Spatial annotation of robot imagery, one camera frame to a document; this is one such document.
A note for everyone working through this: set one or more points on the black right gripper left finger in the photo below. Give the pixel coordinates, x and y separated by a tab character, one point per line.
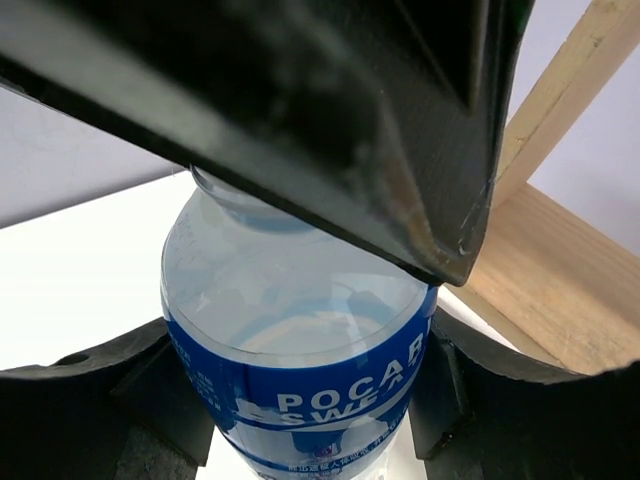
124	409

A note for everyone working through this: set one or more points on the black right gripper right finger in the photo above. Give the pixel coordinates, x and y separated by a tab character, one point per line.
481	410

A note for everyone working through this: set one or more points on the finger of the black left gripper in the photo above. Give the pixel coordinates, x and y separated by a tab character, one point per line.
380	122

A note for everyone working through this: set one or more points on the wooden two-tier shelf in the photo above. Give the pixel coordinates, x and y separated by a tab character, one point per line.
555	287

